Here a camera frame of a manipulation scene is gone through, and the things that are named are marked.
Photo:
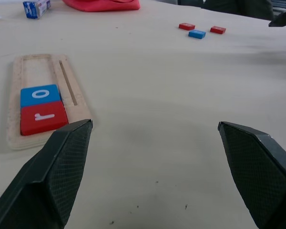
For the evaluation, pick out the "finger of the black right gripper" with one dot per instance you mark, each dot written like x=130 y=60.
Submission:
x=284 y=18

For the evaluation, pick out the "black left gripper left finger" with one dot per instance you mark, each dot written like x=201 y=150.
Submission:
x=50 y=171

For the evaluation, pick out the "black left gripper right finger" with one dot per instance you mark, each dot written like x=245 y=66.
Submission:
x=259 y=171

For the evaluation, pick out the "red letter tile r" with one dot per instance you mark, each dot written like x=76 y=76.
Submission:
x=43 y=118

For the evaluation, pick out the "blue letter block o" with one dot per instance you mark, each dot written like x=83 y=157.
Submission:
x=39 y=94

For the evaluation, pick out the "wooden tile holder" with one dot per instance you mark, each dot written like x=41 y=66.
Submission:
x=43 y=71

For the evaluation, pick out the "blue white carton box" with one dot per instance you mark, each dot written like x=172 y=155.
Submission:
x=37 y=8

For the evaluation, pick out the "red fabric pouch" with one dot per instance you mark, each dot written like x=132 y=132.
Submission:
x=100 y=4

